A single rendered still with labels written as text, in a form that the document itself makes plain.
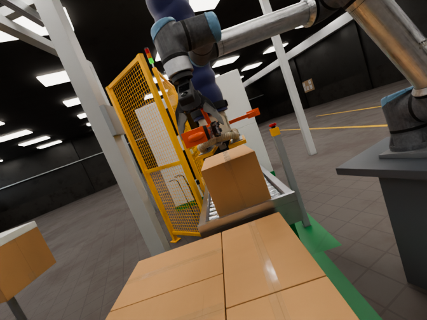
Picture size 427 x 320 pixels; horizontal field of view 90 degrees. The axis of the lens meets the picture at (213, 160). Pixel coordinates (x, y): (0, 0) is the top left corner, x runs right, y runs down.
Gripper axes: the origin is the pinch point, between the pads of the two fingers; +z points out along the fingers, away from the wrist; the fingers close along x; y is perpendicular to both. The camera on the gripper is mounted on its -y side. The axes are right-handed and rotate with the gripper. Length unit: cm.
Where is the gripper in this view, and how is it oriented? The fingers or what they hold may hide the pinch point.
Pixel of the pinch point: (203, 133)
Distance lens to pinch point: 71.5
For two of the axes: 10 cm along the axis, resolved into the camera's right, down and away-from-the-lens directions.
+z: 3.6, 9.2, 1.4
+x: -9.3, 3.4, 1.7
